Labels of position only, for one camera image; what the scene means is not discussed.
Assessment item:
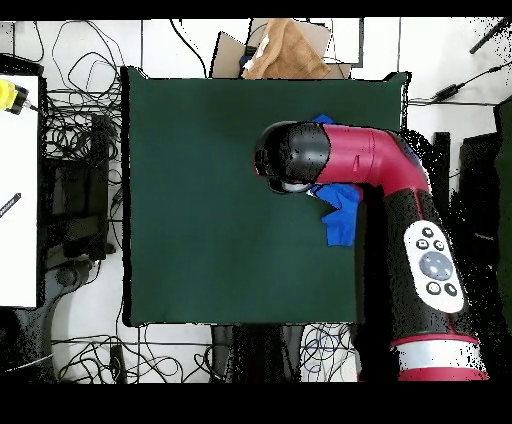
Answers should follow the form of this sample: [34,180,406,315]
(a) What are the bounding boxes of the black cable tangle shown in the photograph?
[299,321,359,381]
[51,327,213,383]
[33,19,125,165]

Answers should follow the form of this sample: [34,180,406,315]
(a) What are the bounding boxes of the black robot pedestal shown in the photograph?
[210,323,305,383]

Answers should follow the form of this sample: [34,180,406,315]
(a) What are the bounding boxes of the cardboard box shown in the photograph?
[210,17,353,80]

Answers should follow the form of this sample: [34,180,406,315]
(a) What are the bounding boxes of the blue shirt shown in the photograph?
[305,113,365,248]

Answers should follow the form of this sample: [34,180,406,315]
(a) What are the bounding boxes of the brown towel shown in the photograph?
[240,17,332,80]

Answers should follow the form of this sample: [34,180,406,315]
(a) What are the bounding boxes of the black marker pen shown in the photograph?
[0,192,22,219]

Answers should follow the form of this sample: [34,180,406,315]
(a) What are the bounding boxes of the dark green table cloth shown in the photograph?
[120,65,411,328]

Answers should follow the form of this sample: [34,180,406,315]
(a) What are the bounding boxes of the black power adapter with cable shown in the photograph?
[407,59,512,107]

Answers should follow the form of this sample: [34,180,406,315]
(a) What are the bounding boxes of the black metal frame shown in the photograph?
[39,113,117,261]

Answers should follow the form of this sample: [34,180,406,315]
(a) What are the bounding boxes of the white table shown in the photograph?
[0,73,41,309]

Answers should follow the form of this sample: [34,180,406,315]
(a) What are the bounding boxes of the yellow and black tool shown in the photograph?
[0,78,30,116]

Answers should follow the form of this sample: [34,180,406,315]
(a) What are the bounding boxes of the black chair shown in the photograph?
[429,131,501,261]

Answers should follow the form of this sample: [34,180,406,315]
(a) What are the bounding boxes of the black rod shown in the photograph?
[468,17,512,55]

